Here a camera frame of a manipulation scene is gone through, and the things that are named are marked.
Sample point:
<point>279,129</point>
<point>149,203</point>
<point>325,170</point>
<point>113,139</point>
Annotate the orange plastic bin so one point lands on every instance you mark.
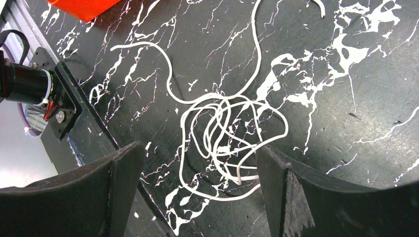
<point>85,10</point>

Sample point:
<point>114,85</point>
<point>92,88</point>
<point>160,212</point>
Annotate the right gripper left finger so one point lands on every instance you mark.
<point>93,200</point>

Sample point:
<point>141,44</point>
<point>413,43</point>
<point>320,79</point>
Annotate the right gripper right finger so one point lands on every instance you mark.
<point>301,201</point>

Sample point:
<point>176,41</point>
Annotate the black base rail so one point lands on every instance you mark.
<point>50,87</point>

